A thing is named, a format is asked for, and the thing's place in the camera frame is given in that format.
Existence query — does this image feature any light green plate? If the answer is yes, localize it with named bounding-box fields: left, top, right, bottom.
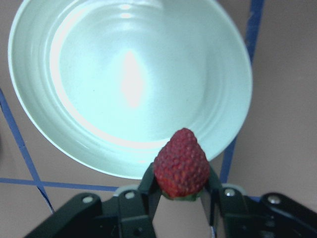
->
left=8, top=0, right=253, bottom=179

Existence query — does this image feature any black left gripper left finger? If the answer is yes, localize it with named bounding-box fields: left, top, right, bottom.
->
left=138, top=163, right=161, bottom=220

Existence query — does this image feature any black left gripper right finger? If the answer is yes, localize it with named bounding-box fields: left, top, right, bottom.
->
left=200, top=165, right=222, bottom=227

